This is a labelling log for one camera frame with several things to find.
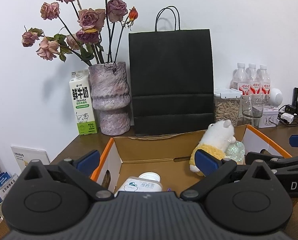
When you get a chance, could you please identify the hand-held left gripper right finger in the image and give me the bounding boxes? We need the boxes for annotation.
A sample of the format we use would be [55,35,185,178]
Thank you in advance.
[180,149,279,201]

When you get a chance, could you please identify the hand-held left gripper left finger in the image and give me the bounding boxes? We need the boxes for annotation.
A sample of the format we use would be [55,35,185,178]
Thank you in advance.
[24,149,115,201]

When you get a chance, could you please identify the yellow white plush toy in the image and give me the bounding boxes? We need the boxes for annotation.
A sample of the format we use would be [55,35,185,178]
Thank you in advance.
[190,119,237,177]

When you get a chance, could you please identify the red cardboard box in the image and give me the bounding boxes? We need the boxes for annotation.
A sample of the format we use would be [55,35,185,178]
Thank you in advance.
[90,124,293,195]

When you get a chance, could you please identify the wooden desktop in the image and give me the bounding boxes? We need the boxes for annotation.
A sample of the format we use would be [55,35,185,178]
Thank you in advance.
[49,122,298,240]

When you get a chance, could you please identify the white charger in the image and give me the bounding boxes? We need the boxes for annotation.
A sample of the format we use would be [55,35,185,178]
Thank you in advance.
[280,112,294,124]

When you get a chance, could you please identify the iridescent glass ornament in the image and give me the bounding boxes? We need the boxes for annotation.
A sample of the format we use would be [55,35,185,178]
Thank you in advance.
[225,141,246,165]

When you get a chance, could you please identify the white tin box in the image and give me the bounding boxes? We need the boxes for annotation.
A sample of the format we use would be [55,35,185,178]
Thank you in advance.
[260,105,280,128]

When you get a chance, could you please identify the white round speaker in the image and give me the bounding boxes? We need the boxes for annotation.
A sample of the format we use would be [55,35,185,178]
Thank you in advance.
[269,87,285,107]

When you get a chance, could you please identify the white plastic bottle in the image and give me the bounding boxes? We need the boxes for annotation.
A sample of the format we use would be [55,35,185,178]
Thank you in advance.
[114,172,163,197]

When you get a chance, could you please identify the clear container of seeds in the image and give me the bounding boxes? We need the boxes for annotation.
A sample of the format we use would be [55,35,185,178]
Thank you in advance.
[214,88,242,127]

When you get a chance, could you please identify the green white milk carton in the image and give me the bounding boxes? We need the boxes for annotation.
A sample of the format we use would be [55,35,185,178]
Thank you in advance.
[69,70,99,135]

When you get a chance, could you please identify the clear glass cup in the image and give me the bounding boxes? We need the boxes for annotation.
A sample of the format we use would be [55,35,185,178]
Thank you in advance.
[241,95,265,127]

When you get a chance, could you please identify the white booklet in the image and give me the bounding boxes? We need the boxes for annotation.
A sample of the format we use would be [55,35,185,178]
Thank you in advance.
[10,145,51,178]

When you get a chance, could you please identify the red label water bottle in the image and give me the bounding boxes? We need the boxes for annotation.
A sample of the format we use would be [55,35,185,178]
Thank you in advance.
[246,63,260,96]
[257,65,271,97]
[231,63,249,97]

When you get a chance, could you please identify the purple mottled vase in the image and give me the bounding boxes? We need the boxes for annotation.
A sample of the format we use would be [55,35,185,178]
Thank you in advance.
[88,61,131,135]

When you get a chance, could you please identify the black paper bag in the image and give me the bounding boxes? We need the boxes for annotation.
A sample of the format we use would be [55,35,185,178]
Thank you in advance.
[128,6,214,137]

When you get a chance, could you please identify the blue brochures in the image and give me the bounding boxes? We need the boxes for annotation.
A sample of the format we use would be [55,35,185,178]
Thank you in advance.
[0,171,18,203]

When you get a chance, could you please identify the dried pink rose bouquet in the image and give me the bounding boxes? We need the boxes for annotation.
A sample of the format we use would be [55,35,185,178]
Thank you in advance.
[22,0,139,67]

